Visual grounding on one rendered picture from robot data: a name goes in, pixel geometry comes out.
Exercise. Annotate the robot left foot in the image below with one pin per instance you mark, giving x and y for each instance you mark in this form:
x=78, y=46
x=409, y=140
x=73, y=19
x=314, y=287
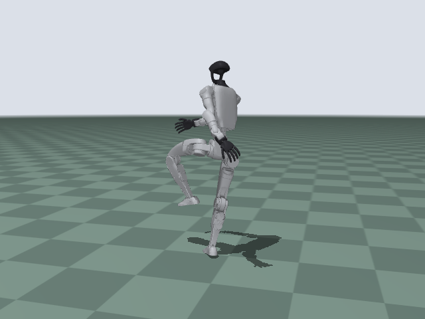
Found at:
x=192, y=201

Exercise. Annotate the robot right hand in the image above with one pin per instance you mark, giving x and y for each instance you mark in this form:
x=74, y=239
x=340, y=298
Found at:
x=187, y=124

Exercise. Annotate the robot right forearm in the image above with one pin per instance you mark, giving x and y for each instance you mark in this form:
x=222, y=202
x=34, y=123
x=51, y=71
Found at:
x=200, y=122

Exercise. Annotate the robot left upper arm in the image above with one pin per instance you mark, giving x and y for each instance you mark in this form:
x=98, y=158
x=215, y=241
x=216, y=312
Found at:
x=207, y=96

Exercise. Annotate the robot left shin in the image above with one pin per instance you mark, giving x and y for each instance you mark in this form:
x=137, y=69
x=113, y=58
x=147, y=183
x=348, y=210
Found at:
x=179, y=175

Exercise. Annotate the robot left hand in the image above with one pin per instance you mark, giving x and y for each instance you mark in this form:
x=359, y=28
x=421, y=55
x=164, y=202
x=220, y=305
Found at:
x=227, y=147

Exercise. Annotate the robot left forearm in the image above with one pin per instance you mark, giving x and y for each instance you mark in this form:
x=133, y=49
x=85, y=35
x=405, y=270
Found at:
x=212, y=123

